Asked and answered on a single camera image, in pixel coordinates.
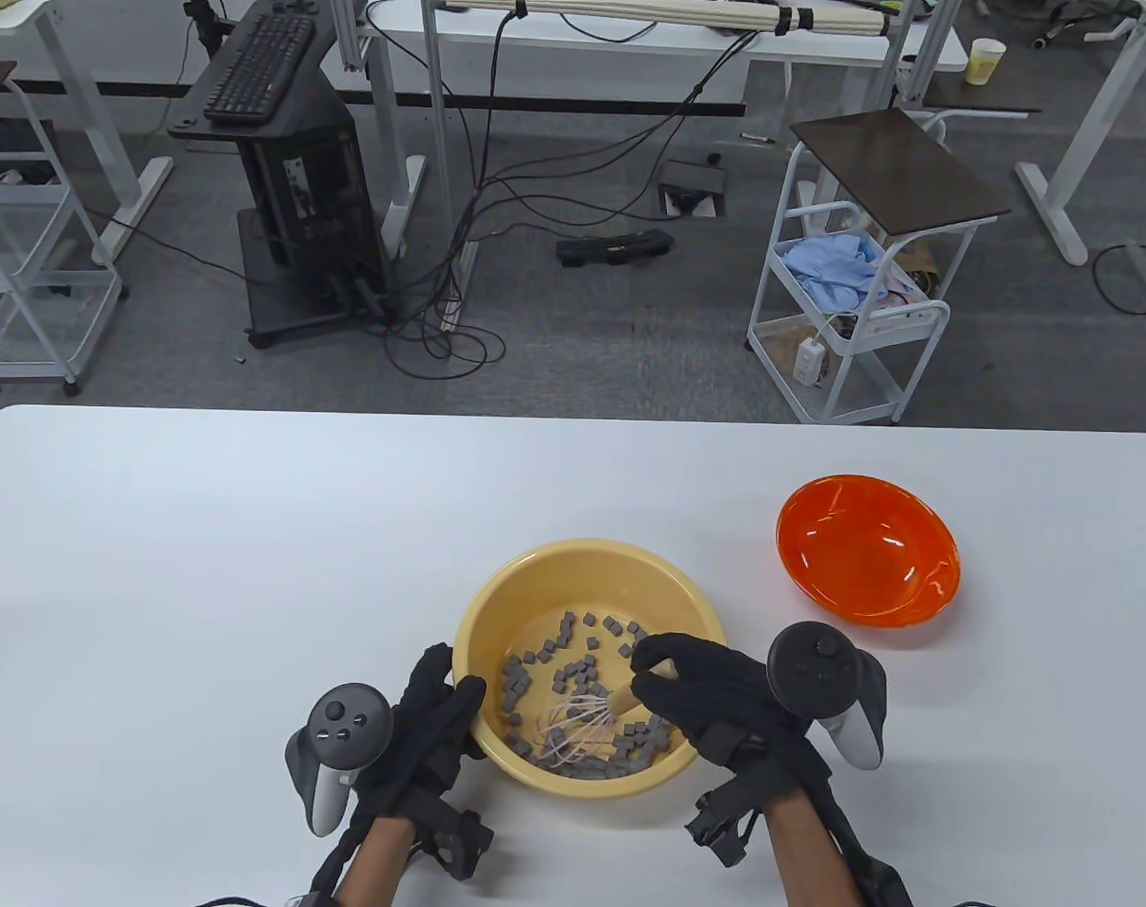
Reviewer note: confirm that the person's left hand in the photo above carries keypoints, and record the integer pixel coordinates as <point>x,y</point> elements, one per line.
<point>431,727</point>

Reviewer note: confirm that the person's right hand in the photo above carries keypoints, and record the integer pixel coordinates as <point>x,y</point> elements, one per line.
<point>714,690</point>

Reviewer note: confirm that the pile of grey toy blocks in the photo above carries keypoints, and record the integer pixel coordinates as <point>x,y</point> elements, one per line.
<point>572,673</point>

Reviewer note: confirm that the yellow plastic basin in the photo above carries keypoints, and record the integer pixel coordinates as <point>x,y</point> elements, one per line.
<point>582,576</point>

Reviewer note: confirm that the orange plastic bowl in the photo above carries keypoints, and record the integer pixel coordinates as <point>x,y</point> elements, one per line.
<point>865,548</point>

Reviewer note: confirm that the person's left forearm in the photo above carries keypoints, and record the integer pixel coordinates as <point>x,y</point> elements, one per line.
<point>374,864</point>

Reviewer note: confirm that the black left hand controller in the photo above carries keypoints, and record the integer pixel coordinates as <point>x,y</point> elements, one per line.
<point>346,723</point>

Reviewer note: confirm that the black hand controller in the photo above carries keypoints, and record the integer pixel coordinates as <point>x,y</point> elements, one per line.
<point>813,666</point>
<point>346,723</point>

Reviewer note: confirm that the black right hand controller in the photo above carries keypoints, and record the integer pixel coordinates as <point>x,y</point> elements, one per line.
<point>813,666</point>

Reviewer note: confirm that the blue cloth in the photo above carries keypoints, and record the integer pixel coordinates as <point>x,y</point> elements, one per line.
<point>828,269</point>

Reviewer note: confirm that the black power strip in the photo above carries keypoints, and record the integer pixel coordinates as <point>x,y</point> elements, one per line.
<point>615,248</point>

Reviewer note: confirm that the floor socket box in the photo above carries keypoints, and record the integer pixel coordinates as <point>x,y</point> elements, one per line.
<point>691,189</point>

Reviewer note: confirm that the black computer cart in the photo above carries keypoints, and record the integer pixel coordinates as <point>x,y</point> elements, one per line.
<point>299,189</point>

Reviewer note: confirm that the white desk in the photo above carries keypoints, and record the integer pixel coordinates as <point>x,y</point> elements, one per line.
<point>629,47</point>
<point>1054,213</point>
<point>128,38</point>

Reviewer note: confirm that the black keyboard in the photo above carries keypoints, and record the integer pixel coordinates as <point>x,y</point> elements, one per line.
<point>256,71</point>

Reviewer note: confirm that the paper cup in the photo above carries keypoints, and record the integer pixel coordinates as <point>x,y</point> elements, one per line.
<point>985,61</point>

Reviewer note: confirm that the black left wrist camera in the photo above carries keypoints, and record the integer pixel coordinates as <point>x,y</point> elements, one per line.
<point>459,841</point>

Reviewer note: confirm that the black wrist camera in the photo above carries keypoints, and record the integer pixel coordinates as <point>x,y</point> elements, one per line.
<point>724,831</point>
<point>459,841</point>

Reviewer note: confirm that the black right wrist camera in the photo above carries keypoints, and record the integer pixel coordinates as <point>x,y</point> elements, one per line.
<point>724,831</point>

